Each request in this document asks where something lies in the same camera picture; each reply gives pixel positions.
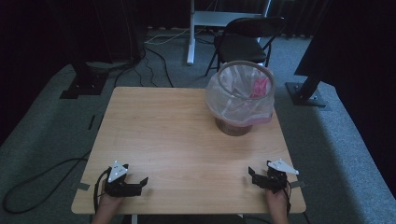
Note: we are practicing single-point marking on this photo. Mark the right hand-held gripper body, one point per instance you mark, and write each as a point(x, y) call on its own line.
point(275, 182)

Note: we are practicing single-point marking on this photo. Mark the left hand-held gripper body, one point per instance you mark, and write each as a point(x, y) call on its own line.
point(120, 188)

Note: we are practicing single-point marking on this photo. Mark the translucent brown ribbed bin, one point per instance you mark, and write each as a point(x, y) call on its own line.
point(233, 128)

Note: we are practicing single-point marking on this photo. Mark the clear plastic bag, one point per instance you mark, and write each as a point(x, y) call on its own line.
point(227, 105)

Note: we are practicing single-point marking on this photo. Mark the person's left hand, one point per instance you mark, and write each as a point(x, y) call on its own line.
point(108, 203)

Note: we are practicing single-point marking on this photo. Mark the person's right hand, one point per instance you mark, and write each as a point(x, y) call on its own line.
point(277, 202)

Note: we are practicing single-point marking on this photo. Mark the grey tape piece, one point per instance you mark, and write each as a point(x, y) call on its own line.
point(297, 184)
point(83, 186)

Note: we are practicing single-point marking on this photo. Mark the white table leg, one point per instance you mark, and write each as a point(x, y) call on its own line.
point(134, 219)

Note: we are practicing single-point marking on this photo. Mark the black tape strip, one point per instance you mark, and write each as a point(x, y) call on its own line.
point(91, 122)

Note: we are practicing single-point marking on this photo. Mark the black slanted stand with base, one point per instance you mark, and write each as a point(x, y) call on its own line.
point(306, 93)

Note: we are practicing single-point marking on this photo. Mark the black stand with square base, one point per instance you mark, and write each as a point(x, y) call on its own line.
point(84, 87)

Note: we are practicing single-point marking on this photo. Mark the black folding chair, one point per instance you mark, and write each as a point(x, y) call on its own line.
point(241, 46)

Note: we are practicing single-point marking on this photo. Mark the white desk frame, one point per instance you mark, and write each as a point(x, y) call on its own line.
point(191, 37)

